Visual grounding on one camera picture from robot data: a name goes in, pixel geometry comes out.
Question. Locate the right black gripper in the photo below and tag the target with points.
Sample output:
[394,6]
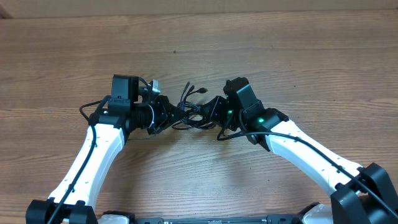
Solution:
[216,106]

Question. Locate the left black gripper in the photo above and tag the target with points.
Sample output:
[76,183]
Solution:
[165,109]

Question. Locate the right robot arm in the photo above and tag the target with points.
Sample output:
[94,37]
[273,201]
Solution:
[357,194]

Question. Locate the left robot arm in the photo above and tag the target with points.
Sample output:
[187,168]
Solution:
[132,104]

